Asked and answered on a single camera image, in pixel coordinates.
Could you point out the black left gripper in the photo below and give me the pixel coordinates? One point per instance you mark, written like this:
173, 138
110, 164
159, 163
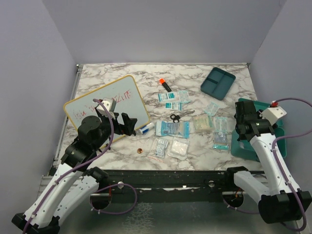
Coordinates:
129, 122

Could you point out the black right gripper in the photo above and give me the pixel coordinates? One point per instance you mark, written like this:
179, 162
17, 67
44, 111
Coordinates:
258, 112

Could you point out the yellowish gauze packet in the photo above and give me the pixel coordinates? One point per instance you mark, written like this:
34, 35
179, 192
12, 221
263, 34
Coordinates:
202, 123

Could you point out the large blue bandage packet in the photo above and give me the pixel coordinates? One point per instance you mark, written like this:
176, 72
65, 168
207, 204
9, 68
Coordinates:
179, 129

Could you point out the white gauze packet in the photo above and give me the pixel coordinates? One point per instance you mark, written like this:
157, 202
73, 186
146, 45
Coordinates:
179, 148

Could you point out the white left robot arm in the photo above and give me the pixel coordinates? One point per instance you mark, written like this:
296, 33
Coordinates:
73, 180

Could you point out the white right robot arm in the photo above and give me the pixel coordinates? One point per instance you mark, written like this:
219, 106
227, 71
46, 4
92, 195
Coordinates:
282, 199

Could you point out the teal medicine box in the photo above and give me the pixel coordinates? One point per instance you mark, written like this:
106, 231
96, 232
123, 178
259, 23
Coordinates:
244, 150

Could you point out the white blue tube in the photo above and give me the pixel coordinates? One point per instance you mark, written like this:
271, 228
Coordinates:
146, 128

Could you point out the clear packet teal strip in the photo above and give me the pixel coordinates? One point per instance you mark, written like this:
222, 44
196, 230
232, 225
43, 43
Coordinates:
220, 141

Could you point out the yellow framed whiteboard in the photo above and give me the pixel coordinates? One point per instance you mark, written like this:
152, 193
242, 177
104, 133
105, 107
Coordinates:
123, 90

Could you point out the clear bag of plasters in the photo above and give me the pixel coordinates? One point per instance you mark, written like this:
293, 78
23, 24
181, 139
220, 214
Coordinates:
158, 148

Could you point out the small clear teal packet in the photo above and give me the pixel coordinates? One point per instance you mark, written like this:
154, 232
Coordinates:
211, 109

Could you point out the teal wipe packet upper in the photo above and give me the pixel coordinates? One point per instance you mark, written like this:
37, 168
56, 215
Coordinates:
169, 96

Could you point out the teal wipe packet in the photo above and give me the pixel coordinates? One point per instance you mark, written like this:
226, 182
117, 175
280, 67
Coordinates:
173, 106
169, 96

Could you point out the blue divided tray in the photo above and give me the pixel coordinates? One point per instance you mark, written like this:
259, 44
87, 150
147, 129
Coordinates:
217, 83

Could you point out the teal wipe packet lower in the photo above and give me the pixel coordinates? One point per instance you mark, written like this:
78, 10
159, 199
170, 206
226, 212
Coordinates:
173, 106

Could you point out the orange black highlighter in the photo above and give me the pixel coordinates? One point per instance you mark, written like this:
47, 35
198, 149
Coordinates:
165, 85

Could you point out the white dressing packet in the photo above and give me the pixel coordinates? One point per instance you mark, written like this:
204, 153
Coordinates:
183, 96

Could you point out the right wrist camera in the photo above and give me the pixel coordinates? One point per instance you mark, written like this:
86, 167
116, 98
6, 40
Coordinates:
273, 113

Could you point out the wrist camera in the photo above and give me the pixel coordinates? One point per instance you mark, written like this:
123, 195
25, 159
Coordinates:
107, 107
273, 113

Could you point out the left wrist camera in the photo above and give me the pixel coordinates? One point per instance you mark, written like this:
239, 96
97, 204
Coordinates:
107, 107

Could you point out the black handled scissors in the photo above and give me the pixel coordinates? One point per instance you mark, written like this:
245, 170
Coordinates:
176, 118

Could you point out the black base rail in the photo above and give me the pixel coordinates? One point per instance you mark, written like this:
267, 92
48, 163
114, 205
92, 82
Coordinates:
164, 187

